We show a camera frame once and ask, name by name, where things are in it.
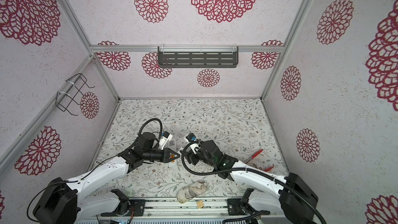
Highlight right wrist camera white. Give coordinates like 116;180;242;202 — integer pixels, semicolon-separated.
184;133;201;155

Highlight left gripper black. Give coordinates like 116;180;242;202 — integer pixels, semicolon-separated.
143;147;180;162

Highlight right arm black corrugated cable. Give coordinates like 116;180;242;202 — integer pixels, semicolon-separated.
181;141;327;224

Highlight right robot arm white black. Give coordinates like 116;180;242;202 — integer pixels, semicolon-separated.
181;134;326;224

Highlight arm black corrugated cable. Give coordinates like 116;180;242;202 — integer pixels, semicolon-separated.
136;118;164;145
181;141;327;224

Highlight white remote control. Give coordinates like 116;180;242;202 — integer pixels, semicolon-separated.
168;140;178;152

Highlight small wooden block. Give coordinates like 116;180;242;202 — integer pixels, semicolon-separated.
197;200;204;209

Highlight black wire wall rack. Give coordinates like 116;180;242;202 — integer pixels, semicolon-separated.
55;73;94;116

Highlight red handled pliers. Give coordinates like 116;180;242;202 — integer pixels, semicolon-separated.
244;149;275;172

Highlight crumpled patterned cloth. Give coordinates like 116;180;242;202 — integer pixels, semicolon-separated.
176;180;208;204

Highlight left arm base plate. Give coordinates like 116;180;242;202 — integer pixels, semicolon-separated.
100;199;146;217

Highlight dark slotted wall shelf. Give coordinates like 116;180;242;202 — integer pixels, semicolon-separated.
158;47;239;68

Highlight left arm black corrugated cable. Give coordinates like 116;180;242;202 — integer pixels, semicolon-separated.
136;118;164;145

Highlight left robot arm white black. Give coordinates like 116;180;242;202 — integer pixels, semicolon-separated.
33;132;180;224

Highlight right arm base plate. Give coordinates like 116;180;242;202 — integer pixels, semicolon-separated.
227;198;260;216

